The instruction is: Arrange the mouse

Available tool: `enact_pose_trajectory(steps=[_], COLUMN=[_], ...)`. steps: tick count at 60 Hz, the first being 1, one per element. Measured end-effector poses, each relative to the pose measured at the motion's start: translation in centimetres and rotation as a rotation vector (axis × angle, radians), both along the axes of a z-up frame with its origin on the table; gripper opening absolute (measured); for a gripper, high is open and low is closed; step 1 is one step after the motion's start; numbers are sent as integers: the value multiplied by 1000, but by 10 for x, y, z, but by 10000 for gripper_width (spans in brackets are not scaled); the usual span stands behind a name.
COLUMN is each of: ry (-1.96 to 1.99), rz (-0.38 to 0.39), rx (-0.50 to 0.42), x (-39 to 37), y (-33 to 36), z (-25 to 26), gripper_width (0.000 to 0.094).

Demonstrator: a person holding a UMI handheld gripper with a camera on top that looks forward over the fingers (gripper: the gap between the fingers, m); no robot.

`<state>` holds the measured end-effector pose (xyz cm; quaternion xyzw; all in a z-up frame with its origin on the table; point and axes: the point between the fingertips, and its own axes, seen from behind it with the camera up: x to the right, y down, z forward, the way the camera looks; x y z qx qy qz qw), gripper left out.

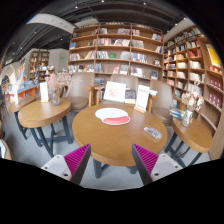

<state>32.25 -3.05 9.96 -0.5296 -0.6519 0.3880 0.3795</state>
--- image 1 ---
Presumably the round wooden right table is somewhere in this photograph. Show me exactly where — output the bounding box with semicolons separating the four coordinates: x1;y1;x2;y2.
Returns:
165;118;213;167

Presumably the white sign on left table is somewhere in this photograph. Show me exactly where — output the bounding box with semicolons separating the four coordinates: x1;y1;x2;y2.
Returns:
40;82;49;102

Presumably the round wooden centre table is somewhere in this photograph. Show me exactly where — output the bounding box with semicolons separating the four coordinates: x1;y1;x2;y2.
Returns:
72;104;167;178

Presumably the white and red mouse pad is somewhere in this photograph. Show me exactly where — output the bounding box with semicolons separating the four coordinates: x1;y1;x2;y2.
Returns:
95;107;131;125

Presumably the wooden side stand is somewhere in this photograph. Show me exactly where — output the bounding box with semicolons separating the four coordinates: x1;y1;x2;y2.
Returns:
86;84;105;107

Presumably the glass vase with pink flowers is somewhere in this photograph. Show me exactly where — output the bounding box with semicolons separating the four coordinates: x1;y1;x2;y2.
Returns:
45;72;71;106

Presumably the beige armchair centre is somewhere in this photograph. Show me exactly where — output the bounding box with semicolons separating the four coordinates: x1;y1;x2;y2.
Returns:
109;74;138;96

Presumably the white sign with red text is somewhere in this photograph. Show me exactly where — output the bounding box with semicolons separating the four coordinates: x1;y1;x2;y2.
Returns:
135;85;150;113

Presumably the beige armchair right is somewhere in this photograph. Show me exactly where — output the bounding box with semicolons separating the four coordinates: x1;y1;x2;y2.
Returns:
150;80;173;125

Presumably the white display board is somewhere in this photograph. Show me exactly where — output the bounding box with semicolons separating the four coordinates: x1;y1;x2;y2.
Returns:
104;81;126;103

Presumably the beige armchair left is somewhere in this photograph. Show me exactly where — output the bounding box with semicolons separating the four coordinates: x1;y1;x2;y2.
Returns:
65;72;95;112

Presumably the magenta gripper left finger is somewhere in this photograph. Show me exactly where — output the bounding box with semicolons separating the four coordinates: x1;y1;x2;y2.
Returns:
41;143;92;186

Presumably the round wooden table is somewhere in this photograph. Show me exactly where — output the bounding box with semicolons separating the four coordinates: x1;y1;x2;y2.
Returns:
165;118;213;167
72;104;167;178
18;98;72;157

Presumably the glass vase with dried flowers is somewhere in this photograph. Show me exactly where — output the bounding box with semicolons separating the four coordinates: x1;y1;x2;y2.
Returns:
181;81;204;127

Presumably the large wooden bookshelf centre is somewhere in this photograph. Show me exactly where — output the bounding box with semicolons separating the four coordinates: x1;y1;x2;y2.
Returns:
68;22;164;82

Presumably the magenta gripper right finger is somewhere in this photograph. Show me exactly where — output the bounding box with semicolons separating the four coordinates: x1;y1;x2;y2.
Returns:
131;143;184;186

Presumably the beige armchair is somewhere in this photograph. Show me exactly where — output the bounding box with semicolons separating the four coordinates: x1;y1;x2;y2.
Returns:
150;80;173;125
109;74;138;96
65;72;95;112

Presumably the round wooden left table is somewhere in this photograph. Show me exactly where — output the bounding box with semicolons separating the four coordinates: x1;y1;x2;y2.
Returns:
18;98;72;157

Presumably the wooden bookshelf far left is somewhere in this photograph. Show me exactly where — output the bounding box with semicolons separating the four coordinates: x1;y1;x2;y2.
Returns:
29;50;50;83

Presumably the wooden bookshelf right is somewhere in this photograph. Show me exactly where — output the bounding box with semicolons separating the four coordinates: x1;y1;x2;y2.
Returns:
163;25;224;159

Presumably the small round table far left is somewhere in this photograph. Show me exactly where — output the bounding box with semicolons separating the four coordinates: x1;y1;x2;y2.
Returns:
9;96;36;138

